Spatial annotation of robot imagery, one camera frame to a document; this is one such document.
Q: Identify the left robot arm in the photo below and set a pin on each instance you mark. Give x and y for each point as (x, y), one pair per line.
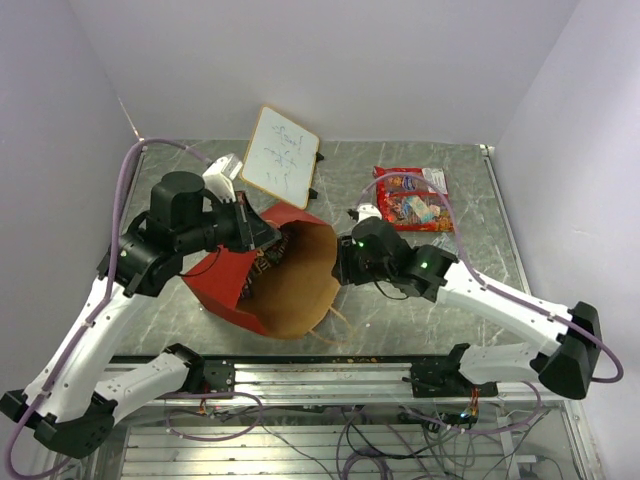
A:
(69, 407)

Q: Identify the small whiteboard yellow frame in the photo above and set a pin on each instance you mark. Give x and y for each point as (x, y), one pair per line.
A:
(281, 157)

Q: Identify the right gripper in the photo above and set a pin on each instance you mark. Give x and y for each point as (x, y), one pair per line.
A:
(344, 269)

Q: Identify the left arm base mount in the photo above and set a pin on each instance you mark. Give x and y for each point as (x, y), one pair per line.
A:
(219, 377)

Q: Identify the silver foil snack packet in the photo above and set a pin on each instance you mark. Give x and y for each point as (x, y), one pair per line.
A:
(443, 241)

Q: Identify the aluminium rail frame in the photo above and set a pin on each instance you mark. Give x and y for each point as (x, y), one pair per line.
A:
(330, 404)

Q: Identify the brown M&M packet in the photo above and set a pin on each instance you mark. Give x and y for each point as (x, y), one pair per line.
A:
(266, 259)

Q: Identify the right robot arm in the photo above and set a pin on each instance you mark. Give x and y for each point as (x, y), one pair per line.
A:
(559, 345)

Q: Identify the red cookie snack bag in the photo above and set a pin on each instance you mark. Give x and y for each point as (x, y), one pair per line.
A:
(409, 203)

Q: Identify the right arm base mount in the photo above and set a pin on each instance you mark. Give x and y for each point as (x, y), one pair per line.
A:
(437, 379)

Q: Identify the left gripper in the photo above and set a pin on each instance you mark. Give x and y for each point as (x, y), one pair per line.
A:
(251, 231)

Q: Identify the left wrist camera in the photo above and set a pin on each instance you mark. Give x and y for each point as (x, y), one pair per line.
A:
(219, 176)

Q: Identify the red paper bag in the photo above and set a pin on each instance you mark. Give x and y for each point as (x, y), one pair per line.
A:
(289, 300)

